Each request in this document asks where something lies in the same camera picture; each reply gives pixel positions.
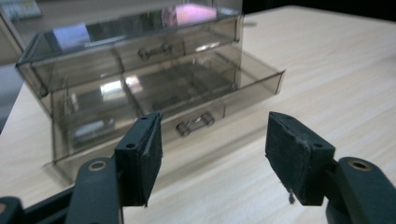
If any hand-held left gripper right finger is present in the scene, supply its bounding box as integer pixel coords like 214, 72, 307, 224
264, 111, 338, 207

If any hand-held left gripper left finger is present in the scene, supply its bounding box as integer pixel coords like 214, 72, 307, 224
114, 111, 164, 208

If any transparent grey drawer cabinet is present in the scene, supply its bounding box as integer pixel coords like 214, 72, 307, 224
15, 5, 246, 164

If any light grey keyboard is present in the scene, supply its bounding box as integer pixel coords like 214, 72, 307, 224
0, 0, 43, 21

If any transparent grey drawer with dividers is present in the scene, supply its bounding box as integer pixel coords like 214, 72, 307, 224
42, 49, 286, 188

